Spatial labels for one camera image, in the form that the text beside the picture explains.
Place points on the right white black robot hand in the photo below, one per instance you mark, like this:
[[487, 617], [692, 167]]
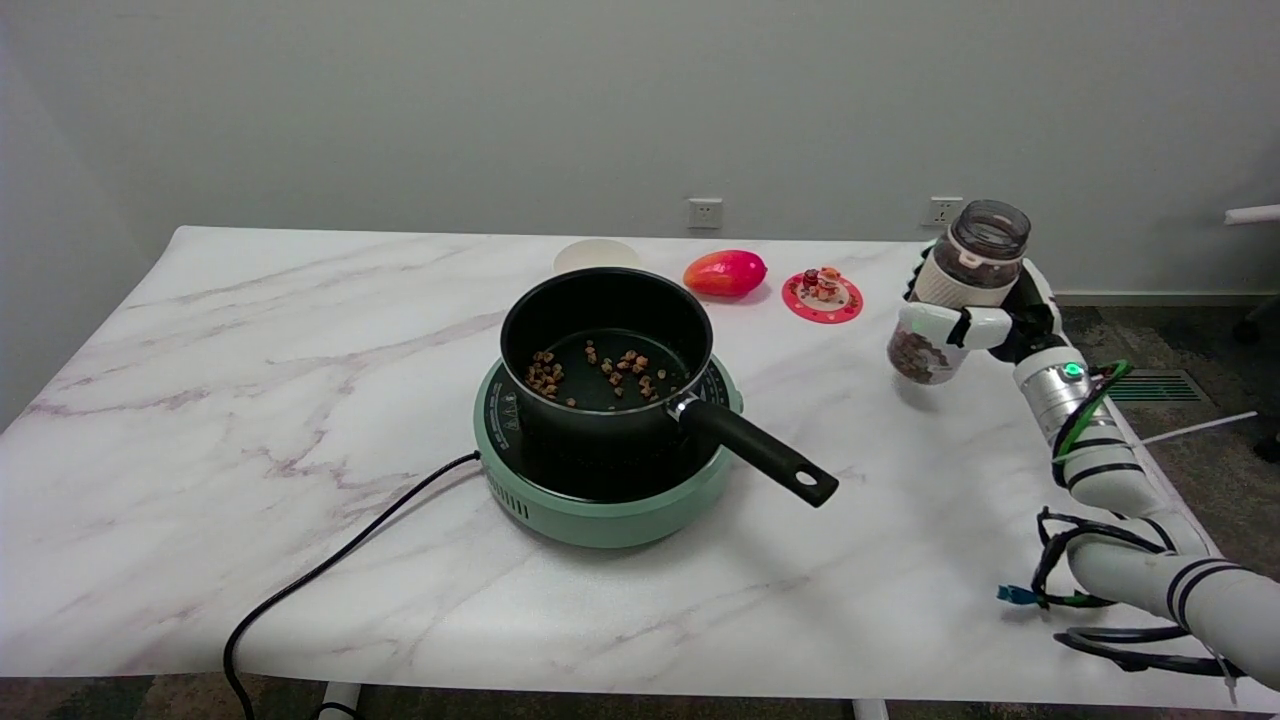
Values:
[[1035, 320]]

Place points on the clear bottle with beige sleeve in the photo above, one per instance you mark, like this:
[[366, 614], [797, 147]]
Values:
[[985, 240]]

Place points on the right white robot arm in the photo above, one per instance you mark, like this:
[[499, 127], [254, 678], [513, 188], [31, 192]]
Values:
[[1110, 480]]

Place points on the floor vent grille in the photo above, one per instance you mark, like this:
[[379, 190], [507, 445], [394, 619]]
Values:
[[1165, 387]]

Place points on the pink round coaster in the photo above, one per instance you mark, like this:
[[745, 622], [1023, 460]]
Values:
[[825, 308]]

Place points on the black caster wheel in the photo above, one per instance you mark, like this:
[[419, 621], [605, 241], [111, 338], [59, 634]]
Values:
[[1247, 332]]

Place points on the small toy figures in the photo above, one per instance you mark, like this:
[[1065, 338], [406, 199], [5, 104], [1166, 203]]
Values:
[[822, 283]]

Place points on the white horizontal pipe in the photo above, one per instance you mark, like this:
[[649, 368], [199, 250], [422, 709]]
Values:
[[1255, 213]]

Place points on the red mango fruit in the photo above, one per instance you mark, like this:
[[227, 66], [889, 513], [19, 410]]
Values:
[[725, 273]]

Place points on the white table leg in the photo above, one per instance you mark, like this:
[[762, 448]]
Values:
[[870, 709], [338, 702]]

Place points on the white round bowl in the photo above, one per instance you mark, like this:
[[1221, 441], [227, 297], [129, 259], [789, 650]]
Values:
[[595, 255]]

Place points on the green induction cooker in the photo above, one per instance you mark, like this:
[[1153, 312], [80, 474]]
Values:
[[600, 515]]

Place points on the brown food pieces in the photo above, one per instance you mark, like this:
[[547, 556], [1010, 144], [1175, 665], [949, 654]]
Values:
[[545, 375]]

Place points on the white wall socket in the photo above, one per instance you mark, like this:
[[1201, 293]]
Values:
[[705, 213], [941, 212]]

